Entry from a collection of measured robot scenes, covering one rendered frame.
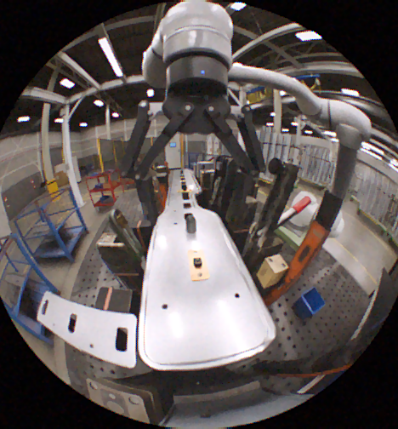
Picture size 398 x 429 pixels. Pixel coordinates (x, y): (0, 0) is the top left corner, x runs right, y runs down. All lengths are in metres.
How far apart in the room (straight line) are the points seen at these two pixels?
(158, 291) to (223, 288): 0.12
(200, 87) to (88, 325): 0.39
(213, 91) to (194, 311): 0.31
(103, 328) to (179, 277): 0.18
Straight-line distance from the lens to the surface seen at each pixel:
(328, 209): 0.19
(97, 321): 0.29
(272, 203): 0.26
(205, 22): 0.22
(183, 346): 0.23
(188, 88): 0.17
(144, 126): 0.16
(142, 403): 0.20
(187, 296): 0.24
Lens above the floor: 1.22
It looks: 30 degrees down
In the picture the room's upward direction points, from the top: straight up
